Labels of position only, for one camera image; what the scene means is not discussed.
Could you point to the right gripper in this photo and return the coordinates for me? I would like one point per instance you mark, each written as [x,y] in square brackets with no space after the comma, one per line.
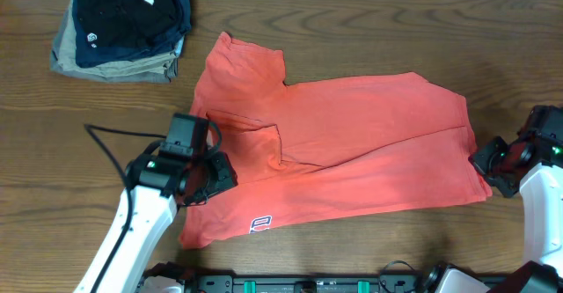
[481,157]

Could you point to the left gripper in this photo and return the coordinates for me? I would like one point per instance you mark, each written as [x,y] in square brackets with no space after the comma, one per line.
[227,176]

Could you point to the red t-shirt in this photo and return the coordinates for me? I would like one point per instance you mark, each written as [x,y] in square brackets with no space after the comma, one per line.
[322,150]

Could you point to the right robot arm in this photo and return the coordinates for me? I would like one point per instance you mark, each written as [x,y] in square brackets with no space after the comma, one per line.
[530,166]

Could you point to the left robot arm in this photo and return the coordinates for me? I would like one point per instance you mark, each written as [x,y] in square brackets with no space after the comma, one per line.
[157,187]

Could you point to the grey folded shirt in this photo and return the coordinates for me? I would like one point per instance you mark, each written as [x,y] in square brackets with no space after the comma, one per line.
[147,77]

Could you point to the navy folded shirt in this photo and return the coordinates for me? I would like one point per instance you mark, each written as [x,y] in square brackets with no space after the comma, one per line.
[88,56]

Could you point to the black folded shirt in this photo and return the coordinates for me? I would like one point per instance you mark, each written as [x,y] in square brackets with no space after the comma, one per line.
[125,23]

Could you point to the beige folded shirt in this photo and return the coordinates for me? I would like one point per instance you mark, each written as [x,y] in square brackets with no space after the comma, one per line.
[64,56]

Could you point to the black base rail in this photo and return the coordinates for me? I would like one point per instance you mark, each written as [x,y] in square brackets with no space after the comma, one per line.
[170,277]

